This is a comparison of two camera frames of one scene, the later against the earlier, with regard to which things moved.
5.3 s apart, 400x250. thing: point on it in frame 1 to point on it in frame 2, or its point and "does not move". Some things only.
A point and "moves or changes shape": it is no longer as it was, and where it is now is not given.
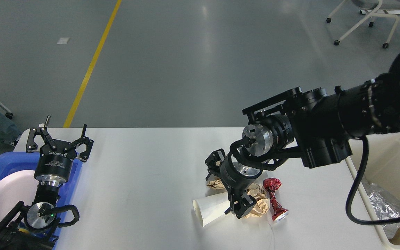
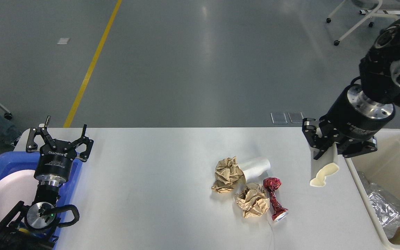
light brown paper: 259,193 does not move
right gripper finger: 213,161 to 351,149
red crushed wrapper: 279,212 does not move
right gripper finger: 240,204 to 319,144
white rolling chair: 381,8 does not move
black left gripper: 54,166 does not move
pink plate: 6,194 does not move
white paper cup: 208,208 moves or changes shape
